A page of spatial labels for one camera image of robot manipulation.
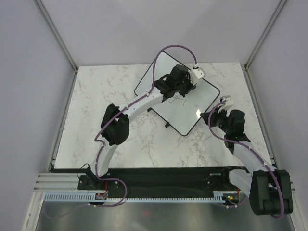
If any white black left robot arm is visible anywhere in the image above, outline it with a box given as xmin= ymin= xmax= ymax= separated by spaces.
xmin=86 ymin=64 xmax=195 ymax=190

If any aluminium left frame post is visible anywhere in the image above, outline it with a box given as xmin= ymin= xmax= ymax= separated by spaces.
xmin=33 ymin=0 xmax=78 ymax=72

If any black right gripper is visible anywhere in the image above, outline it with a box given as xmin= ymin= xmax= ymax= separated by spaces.
xmin=200 ymin=106 xmax=231 ymax=134

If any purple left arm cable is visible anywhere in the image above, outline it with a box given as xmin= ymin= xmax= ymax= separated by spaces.
xmin=94 ymin=44 xmax=199 ymax=208

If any white whiteboard black frame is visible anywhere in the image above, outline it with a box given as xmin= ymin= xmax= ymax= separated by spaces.
xmin=134 ymin=52 xmax=220 ymax=136

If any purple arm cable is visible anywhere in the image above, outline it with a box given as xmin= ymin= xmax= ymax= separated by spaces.
xmin=94 ymin=44 xmax=199 ymax=208
xmin=207 ymin=101 xmax=286 ymax=218

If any slotted grey cable duct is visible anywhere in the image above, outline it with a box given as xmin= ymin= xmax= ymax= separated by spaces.
xmin=44 ymin=190 xmax=238 ymax=203

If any aluminium base rail extrusion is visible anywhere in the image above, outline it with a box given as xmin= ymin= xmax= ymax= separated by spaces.
xmin=34 ymin=173 xmax=79 ymax=192

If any aluminium right frame post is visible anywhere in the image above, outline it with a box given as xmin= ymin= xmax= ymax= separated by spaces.
xmin=243 ymin=0 xmax=288 ymax=71

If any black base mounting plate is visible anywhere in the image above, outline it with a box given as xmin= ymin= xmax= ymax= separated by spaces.
xmin=78 ymin=166 xmax=246 ymax=197

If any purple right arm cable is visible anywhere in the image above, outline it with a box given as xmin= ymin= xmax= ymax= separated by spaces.
xmin=207 ymin=101 xmax=286 ymax=218

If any aluminium frame post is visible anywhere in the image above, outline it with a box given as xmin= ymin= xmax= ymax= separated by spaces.
xmin=243 ymin=0 xmax=288 ymax=71
xmin=33 ymin=0 xmax=78 ymax=72

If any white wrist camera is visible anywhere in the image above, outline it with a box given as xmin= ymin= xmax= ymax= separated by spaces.
xmin=219 ymin=95 xmax=234 ymax=111
xmin=189 ymin=64 xmax=206 ymax=85

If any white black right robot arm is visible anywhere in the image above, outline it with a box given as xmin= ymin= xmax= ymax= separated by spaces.
xmin=201 ymin=109 xmax=293 ymax=218

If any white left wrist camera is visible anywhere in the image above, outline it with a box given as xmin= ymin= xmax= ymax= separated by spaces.
xmin=189 ymin=64 xmax=206 ymax=85

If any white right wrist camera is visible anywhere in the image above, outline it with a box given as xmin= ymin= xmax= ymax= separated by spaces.
xmin=219 ymin=95 xmax=234 ymax=111

